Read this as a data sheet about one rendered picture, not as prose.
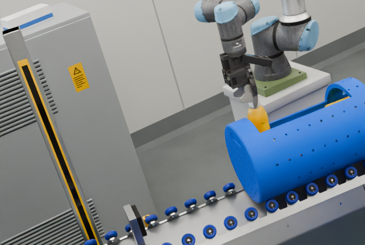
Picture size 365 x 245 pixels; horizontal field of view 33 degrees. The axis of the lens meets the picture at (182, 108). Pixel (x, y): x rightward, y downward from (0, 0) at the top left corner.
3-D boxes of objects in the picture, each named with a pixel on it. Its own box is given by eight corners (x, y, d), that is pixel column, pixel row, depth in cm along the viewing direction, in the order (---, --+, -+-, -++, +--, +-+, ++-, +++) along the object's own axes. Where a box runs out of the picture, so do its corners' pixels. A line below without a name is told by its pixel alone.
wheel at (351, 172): (340, 169, 210) (343, 168, 208) (352, 164, 210) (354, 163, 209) (346, 181, 209) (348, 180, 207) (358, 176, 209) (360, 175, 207)
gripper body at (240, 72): (225, 85, 206) (216, 51, 201) (248, 76, 208) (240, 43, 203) (233, 91, 199) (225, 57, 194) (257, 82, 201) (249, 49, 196)
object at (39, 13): (4, 32, 324) (-1, 19, 321) (45, 15, 334) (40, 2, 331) (11, 35, 315) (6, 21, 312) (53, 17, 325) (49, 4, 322)
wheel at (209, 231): (200, 227, 200) (200, 227, 198) (212, 222, 201) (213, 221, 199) (205, 240, 199) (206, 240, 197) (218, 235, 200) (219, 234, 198)
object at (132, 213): (136, 243, 210) (123, 206, 204) (146, 239, 211) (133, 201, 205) (143, 259, 201) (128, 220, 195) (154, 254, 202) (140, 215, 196)
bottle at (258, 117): (251, 150, 217) (240, 104, 209) (268, 142, 219) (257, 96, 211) (261, 157, 210) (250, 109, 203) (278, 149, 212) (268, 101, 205)
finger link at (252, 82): (249, 95, 205) (242, 71, 203) (254, 93, 205) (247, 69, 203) (254, 97, 200) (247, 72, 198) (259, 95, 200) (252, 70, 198)
